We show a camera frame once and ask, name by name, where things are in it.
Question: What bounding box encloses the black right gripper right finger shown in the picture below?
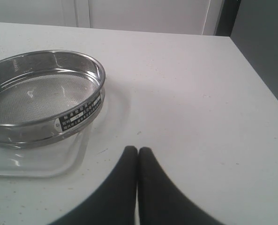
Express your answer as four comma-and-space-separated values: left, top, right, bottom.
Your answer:
137, 147, 221, 225

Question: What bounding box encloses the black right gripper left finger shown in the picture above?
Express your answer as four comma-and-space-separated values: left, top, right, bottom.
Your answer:
52, 146, 138, 225

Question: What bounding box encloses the round stainless steel sieve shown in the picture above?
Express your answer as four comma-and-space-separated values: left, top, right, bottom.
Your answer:
0, 50, 106, 148

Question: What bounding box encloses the clear square glass tray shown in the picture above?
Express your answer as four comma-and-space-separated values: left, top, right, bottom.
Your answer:
0, 88, 130, 178

